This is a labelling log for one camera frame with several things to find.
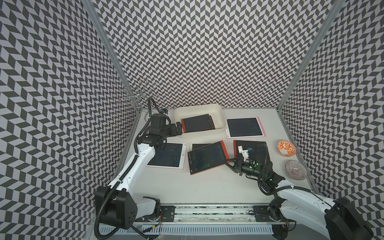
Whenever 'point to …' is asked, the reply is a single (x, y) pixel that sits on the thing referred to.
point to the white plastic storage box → (216, 110)
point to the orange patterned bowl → (286, 148)
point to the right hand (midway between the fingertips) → (223, 165)
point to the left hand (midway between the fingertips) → (174, 126)
